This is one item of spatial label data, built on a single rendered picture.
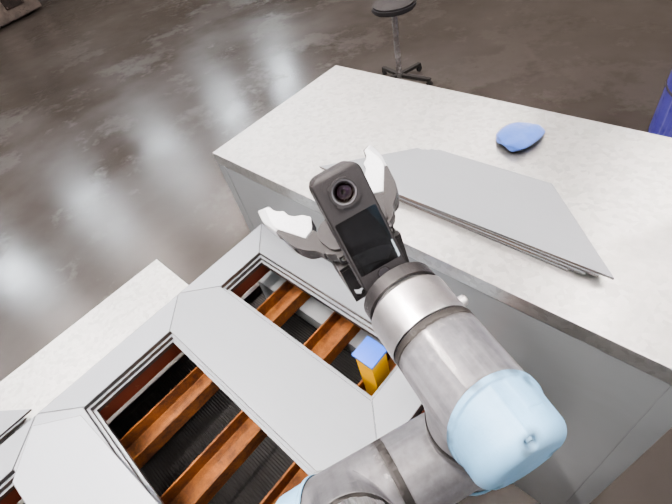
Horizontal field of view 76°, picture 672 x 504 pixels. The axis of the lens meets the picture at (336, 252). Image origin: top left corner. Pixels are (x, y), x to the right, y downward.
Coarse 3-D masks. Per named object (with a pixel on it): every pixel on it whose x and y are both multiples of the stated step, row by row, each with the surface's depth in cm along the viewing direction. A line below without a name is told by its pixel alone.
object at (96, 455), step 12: (96, 444) 98; (84, 456) 97; (96, 456) 96; (108, 456) 96; (72, 468) 95; (84, 468) 95; (96, 468) 94; (60, 480) 94; (72, 480) 94; (84, 480) 93; (48, 492) 93; (60, 492) 92; (72, 492) 92
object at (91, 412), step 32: (256, 256) 130; (224, 288) 125; (352, 320) 110; (160, 352) 115; (128, 384) 111; (224, 384) 104; (352, 384) 97; (64, 416) 105; (96, 416) 106; (256, 416) 97; (416, 416) 91; (288, 448) 91
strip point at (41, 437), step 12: (60, 420) 104; (72, 420) 104; (36, 432) 103; (48, 432) 103; (60, 432) 102; (36, 444) 101; (48, 444) 101; (24, 456) 100; (36, 456) 99; (24, 468) 98
